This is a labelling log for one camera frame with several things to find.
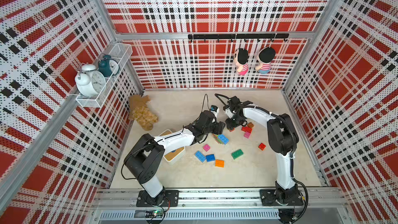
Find doll with blue shorts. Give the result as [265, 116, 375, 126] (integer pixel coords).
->
[255, 47, 276, 74]

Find small red block right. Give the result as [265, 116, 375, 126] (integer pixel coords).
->
[258, 143, 266, 150]

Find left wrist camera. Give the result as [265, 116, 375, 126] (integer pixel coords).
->
[209, 105, 220, 122]

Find white alarm clock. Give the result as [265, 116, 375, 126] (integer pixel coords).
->
[75, 64, 106, 97]

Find orange block front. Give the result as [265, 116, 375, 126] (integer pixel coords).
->
[215, 159, 225, 168]

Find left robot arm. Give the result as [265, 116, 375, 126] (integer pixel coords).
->
[122, 105, 226, 206]

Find electronics board with wires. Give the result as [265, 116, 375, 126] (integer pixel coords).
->
[134, 207, 170, 224]

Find pink block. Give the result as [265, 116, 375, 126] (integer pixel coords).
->
[203, 144, 210, 151]
[244, 132, 251, 139]

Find blue square block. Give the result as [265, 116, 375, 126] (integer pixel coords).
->
[206, 154, 216, 162]

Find black hook rail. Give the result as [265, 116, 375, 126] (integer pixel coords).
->
[188, 33, 289, 40]

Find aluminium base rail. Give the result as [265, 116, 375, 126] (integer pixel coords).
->
[88, 187, 353, 224]

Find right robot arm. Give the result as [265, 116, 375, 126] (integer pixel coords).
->
[215, 93, 308, 207]

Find light blue block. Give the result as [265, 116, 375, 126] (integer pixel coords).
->
[195, 151, 206, 162]
[217, 134, 229, 145]

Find doll with pink stripes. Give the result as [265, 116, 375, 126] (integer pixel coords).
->
[233, 48, 249, 76]

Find white tray with wood lid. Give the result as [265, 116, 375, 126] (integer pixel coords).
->
[159, 130, 186, 165]

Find brown teddy bear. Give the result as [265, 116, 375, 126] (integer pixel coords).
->
[129, 94, 159, 131]

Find white wire shelf basket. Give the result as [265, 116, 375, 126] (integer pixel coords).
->
[75, 43, 134, 108]

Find teal alarm clock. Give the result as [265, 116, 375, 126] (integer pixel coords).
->
[98, 55, 120, 78]

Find red block front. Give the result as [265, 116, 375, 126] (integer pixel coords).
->
[241, 126, 252, 133]

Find green block front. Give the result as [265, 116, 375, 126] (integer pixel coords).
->
[231, 149, 244, 160]

